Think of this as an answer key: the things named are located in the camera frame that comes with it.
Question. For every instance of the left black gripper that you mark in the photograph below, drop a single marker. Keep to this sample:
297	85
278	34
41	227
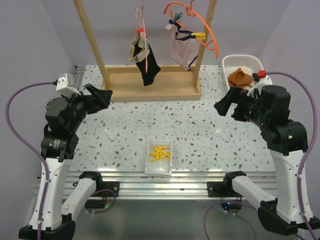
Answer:
99	99

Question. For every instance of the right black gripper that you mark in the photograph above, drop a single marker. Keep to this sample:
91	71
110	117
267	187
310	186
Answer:
233	95

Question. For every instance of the pink underwear navy trim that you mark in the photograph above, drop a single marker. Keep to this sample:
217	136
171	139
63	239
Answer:
183	45

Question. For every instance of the orange plastic hanger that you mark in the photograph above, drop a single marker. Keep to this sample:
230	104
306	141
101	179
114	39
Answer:
196	21

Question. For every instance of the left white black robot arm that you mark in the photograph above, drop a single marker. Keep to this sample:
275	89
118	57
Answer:
53	218

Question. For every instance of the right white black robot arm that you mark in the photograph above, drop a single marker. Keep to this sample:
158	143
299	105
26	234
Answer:
287	142

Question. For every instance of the black beige underwear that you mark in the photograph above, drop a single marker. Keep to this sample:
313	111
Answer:
137	55

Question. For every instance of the brown cloth in basket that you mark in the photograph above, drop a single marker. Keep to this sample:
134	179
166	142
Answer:
234	79

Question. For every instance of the cream cloth in basket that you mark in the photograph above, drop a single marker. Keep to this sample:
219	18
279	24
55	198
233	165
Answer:
247	79

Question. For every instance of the white plastic basket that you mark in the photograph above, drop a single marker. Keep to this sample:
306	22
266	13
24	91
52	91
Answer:
230	63

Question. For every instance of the wooden hanging rack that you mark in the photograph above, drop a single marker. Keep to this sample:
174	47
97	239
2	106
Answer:
172	83

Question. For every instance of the red clothespin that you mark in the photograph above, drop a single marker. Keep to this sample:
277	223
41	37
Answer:
140	30

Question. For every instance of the clear plastic clip box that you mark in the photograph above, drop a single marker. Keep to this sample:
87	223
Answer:
158	161

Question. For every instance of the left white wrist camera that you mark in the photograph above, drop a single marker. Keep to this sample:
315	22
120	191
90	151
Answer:
65	85

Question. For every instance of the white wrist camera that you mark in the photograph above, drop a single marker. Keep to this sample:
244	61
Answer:
260	79
65	85

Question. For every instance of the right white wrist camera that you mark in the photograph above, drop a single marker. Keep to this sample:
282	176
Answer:
260	79

